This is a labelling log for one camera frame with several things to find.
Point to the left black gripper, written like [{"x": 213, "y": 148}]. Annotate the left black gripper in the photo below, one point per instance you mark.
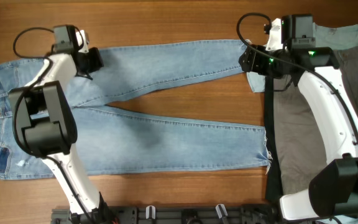
[{"x": 97, "y": 63}]

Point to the white rail clip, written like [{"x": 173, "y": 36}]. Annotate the white rail clip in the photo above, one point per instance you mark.
[
  {"x": 150, "y": 212},
  {"x": 221, "y": 211}
]

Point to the light blue denim jeans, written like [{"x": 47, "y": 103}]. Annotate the light blue denim jeans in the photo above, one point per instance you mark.
[{"x": 115, "y": 141}]

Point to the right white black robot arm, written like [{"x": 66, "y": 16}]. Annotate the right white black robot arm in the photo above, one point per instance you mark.
[{"x": 291, "y": 51}]

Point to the black garment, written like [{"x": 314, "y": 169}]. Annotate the black garment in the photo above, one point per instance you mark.
[{"x": 274, "y": 184}]

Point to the left white rail clip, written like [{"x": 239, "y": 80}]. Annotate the left white rail clip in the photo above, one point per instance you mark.
[{"x": 150, "y": 212}]

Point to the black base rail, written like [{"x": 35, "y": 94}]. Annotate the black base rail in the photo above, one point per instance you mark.
[{"x": 245, "y": 214}]

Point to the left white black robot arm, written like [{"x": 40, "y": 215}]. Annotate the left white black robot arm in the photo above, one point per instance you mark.
[{"x": 44, "y": 127}]

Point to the light blue t-shirt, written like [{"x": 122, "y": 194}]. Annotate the light blue t-shirt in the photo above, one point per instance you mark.
[{"x": 344, "y": 42}]

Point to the right white rail clip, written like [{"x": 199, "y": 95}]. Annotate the right white rail clip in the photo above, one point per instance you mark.
[{"x": 221, "y": 211}]

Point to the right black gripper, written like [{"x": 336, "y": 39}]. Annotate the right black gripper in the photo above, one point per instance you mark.
[{"x": 253, "y": 63}]

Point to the grey shorts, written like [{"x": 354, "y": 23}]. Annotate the grey shorts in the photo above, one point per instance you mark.
[{"x": 299, "y": 144}]

